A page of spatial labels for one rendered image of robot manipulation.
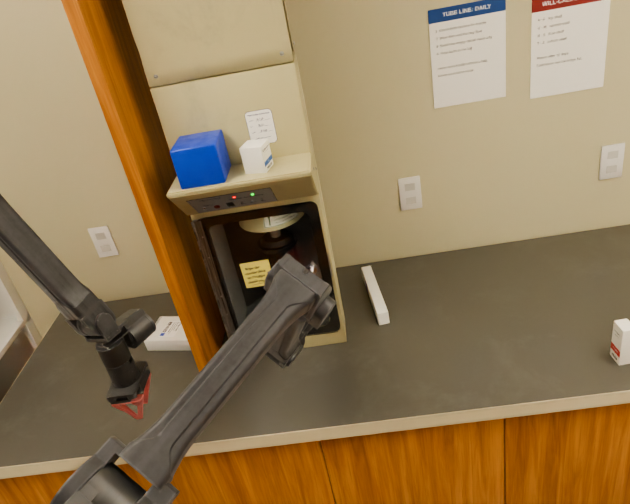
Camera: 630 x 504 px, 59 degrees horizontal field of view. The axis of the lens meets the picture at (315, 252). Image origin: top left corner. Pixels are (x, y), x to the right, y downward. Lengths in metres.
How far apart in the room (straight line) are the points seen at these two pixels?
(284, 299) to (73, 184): 1.31
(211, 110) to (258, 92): 0.11
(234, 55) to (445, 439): 1.02
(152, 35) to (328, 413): 0.94
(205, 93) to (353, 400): 0.80
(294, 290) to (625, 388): 0.93
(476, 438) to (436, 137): 0.88
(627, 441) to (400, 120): 1.05
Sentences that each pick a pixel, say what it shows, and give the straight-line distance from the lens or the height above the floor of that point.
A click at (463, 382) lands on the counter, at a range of 1.45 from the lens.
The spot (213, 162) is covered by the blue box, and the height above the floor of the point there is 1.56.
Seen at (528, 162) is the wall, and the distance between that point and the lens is 1.90.
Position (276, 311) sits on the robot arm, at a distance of 0.74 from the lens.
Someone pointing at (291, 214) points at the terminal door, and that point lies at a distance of 1.35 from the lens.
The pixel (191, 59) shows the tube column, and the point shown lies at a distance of 1.28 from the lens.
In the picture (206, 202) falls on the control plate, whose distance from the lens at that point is 1.30.
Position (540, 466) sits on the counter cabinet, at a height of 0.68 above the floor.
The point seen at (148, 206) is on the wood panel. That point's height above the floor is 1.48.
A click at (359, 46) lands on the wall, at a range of 1.69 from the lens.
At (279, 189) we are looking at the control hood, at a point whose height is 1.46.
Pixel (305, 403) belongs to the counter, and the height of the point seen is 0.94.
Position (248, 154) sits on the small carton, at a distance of 1.23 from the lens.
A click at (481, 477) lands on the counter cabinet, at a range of 1.62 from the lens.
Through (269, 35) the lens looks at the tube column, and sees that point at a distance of 1.24.
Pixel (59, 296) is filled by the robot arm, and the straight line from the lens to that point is 1.17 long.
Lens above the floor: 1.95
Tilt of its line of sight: 30 degrees down
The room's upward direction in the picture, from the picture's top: 11 degrees counter-clockwise
